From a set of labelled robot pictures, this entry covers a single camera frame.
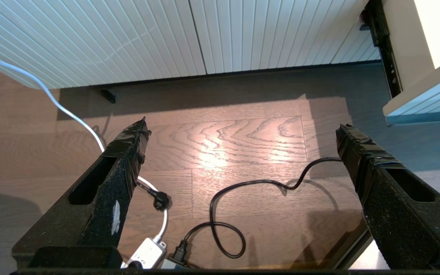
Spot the black power plug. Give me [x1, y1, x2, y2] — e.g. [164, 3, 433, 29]
[136, 181, 171, 212]

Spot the black furniture leg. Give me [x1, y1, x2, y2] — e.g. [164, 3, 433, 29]
[99, 89, 116, 104]

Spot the white inline power box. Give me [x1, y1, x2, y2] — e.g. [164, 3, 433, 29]
[123, 238, 167, 269]

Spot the white ribbed TV cabinet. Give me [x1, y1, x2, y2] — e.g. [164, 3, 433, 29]
[0, 0, 402, 99]

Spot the thick white power cable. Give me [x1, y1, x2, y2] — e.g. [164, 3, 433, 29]
[0, 36, 169, 245]

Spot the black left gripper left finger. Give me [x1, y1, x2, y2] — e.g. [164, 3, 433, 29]
[12, 116, 152, 269]

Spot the white ribbed drawer with handle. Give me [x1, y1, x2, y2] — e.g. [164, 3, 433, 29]
[381, 0, 440, 127]

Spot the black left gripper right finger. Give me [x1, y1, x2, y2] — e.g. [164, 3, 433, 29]
[335, 123, 440, 270]

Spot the black power cable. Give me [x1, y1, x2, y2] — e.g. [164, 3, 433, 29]
[172, 157, 343, 268]

